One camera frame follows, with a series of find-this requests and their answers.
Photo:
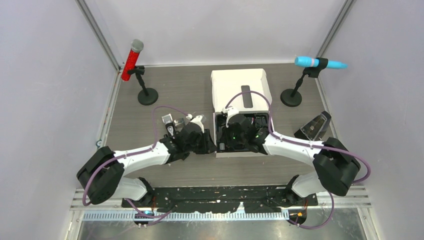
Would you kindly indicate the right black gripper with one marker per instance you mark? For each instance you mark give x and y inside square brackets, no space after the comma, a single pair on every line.
[227,131]

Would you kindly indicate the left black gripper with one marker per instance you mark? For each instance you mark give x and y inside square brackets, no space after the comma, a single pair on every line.
[208,146]

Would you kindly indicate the black silver hair clipper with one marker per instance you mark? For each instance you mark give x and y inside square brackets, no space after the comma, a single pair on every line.
[169,126]

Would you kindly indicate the white hair clipper box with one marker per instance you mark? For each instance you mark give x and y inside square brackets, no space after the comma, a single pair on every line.
[248,91]

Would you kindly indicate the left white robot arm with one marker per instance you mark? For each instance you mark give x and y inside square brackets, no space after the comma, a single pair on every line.
[103,176]

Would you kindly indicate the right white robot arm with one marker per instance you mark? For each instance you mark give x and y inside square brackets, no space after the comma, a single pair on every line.
[334,169]

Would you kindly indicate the left black microphone stand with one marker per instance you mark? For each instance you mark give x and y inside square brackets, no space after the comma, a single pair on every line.
[147,96]

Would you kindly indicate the black microphone stand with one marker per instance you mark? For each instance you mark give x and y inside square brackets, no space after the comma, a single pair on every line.
[147,96]
[291,96]

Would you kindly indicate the right black microphone stand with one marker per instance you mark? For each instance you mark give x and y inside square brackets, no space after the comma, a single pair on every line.
[291,96]

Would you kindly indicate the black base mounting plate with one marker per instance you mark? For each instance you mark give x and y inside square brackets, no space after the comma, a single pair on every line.
[219,199]

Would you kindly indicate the black clear-window charger stand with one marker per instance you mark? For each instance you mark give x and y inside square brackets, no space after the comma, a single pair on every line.
[315,129]

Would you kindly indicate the blue microphone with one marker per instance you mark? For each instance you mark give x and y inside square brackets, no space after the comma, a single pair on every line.
[309,62]

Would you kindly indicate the red glitter microphone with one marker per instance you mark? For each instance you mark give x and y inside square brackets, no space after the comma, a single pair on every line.
[136,47]

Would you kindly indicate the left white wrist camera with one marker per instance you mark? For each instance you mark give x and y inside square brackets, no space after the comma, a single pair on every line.
[198,120]

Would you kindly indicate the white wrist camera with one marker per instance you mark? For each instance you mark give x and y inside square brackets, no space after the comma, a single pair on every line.
[198,120]
[230,112]

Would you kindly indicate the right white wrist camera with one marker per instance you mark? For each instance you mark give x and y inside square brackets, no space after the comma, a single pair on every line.
[230,112]

